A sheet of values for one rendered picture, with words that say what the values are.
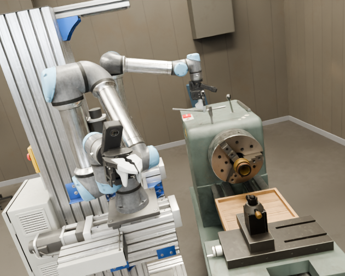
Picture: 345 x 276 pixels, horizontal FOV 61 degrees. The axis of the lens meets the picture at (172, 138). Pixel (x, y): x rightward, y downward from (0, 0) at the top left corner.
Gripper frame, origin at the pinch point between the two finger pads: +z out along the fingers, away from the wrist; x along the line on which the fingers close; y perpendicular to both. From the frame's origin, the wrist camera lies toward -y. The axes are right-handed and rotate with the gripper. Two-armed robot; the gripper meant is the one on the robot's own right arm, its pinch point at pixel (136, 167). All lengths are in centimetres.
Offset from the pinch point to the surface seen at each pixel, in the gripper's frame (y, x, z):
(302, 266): 60, -66, -3
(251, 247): 52, -51, -15
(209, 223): 91, -84, -88
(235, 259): 56, -44, -17
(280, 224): 52, -73, -19
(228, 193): 61, -86, -70
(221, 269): 61, -40, -21
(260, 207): 37, -57, -16
